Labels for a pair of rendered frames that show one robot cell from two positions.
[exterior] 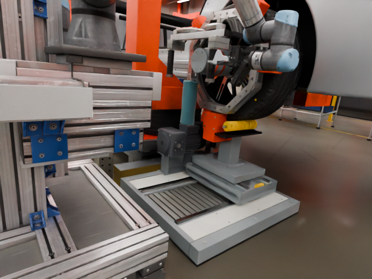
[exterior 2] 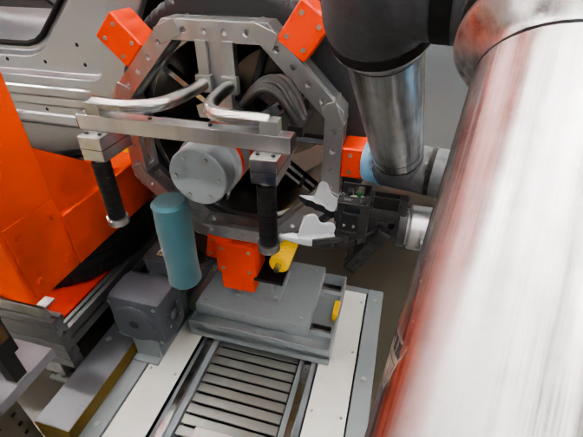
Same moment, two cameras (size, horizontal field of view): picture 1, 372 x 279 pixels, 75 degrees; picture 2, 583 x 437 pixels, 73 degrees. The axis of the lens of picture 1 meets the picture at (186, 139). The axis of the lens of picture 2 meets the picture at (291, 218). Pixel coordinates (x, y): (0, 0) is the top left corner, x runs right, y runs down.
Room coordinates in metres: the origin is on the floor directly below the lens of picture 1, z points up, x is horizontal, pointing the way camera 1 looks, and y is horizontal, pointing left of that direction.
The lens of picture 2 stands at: (0.66, 0.23, 1.24)
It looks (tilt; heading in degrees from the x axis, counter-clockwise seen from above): 35 degrees down; 324
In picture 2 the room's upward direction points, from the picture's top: straight up
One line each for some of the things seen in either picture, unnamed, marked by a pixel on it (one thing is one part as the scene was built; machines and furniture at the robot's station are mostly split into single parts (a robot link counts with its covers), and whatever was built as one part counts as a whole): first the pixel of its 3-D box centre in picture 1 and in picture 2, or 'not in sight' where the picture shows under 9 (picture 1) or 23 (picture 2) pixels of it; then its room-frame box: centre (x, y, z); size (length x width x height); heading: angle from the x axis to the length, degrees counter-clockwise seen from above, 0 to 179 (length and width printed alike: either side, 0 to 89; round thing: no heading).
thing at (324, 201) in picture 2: not in sight; (322, 195); (1.14, -0.18, 0.85); 0.09 x 0.03 x 0.06; 8
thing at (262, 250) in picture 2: (211, 65); (267, 216); (1.17, -0.09, 0.83); 0.04 x 0.04 x 0.16
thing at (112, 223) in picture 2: (170, 63); (109, 191); (1.44, 0.13, 0.83); 0.04 x 0.04 x 0.16
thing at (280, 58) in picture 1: (279, 59); not in sight; (0.91, -0.30, 0.85); 0.11 x 0.08 x 0.09; 39
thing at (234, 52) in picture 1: (244, 57); (370, 217); (1.03, -0.20, 0.86); 0.12 x 0.08 x 0.09; 39
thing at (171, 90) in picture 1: (181, 84); (99, 162); (1.88, 0.07, 0.69); 0.52 x 0.17 x 0.35; 129
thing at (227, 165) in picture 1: (229, 148); (262, 264); (1.56, -0.29, 0.32); 0.40 x 0.30 x 0.28; 39
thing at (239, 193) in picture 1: (228, 176); (272, 303); (1.54, -0.31, 0.13); 0.50 x 0.36 x 0.10; 39
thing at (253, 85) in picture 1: (221, 63); (230, 143); (1.45, -0.16, 0.85); 0.54 x 0.07 x 0.54; 39
